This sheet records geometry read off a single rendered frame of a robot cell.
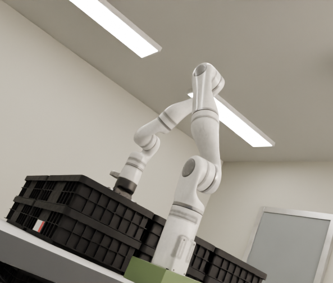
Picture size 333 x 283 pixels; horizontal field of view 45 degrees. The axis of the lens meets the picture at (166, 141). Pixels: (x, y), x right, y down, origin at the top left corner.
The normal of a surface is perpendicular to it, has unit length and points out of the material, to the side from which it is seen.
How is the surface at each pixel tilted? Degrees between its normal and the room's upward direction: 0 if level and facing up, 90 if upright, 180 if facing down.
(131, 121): 90
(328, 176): 90
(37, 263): 90
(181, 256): 90
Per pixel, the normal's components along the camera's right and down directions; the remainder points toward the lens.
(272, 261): -0.72, -0.50
